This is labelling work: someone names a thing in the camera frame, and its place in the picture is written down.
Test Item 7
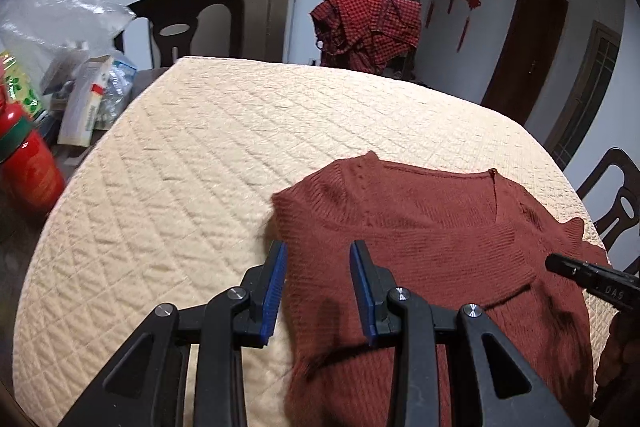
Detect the rust red knit sweater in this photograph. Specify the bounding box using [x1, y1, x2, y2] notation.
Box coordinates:
[272, 153, 606, 426]

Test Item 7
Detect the dark chair at right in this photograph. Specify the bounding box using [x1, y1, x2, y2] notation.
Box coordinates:
[577, 147, 640, 254]

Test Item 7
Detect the dark framed window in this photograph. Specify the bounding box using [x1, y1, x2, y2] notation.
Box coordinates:
[544, 20, 620, 171]

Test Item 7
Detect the cream quilted table cover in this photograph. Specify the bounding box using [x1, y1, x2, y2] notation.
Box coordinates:
[13, 57, 588, 426]

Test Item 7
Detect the red thermos bottle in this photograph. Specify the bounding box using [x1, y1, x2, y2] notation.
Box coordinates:
[1, 89, 65, 219]

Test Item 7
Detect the dark brown door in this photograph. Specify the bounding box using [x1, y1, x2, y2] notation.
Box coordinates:
[482, 0, 568, 124]

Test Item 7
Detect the white medicine box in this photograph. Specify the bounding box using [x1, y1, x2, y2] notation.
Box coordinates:
[58, 55, 113, 147]

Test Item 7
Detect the red checked cloth on chair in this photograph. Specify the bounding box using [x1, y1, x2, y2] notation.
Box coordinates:
[310, 0, 422, 75]

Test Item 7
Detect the dark chair behind table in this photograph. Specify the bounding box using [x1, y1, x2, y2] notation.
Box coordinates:
[128, 0, 245, 67]

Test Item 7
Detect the clear plastic bag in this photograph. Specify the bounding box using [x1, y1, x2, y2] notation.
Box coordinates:
[1, 0, 134, 107]

